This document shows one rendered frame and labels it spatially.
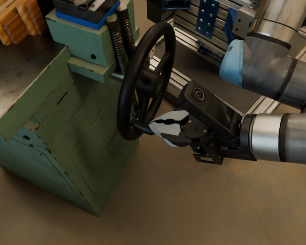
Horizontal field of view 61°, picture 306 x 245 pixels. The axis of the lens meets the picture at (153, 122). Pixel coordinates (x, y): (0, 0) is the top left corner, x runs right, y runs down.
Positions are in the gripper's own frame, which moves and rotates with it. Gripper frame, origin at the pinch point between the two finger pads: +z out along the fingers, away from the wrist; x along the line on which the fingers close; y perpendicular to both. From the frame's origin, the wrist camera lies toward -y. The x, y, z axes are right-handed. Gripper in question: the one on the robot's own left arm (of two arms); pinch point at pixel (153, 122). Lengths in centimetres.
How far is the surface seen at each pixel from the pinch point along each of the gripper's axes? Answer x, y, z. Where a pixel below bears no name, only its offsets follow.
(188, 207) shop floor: 11, 80, 29
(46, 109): -5.5, -9.8, 21.5
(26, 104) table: -8.8, -14.7, 18.7
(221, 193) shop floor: 25, 86, 18
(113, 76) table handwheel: 9.5, -5.4, 14.0
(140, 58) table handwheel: 5.9, -11.7, -0.6
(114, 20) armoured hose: 10.4, -18.0, 4.7
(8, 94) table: -9.4, -18.2, 19.6
